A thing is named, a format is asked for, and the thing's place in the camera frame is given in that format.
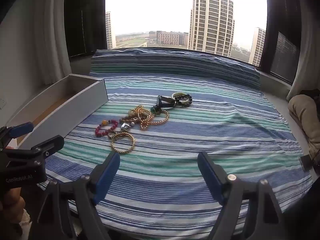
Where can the white wall socket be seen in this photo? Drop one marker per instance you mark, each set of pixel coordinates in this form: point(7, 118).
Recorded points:
point(2, 103)

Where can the white curtain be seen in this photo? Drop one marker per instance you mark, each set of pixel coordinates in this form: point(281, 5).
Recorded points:
point(308, 42)
point(53, 30)

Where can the green bead pendant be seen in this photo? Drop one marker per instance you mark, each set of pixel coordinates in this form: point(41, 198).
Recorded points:
point(153, 109)

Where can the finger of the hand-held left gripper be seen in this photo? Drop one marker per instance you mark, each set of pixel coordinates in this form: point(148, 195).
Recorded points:
point(22, 128)
point(51, 145)

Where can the dark small object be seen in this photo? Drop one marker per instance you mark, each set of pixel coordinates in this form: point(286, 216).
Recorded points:
point(306, 163)

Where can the grey cardboard box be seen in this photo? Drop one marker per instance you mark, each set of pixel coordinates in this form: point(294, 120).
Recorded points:
point(75, 107)

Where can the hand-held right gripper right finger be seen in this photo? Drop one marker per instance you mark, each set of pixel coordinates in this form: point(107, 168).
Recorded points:
point(210, 177)

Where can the gold bangle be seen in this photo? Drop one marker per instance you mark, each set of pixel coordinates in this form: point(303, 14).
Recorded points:
point(117, 149)

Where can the dark window screen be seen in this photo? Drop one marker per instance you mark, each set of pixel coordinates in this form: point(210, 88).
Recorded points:
point(85, 17)
point(282, 42)

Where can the person's left hand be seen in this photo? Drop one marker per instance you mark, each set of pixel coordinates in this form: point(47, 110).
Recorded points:
point(15, 200)

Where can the tall beige building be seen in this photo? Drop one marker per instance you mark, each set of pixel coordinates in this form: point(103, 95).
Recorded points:
point(212, 22)

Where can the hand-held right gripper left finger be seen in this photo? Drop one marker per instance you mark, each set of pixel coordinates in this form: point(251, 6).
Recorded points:
point(107, 176)

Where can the striped bed sheet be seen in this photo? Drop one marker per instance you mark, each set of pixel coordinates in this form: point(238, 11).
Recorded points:
point(190, 140)

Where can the dark blue wrist watch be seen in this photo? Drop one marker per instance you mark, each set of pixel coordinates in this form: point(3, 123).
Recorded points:
point(160, 101)

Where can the white jade bangle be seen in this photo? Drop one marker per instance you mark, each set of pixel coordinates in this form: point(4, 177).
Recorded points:
point(175, 95)

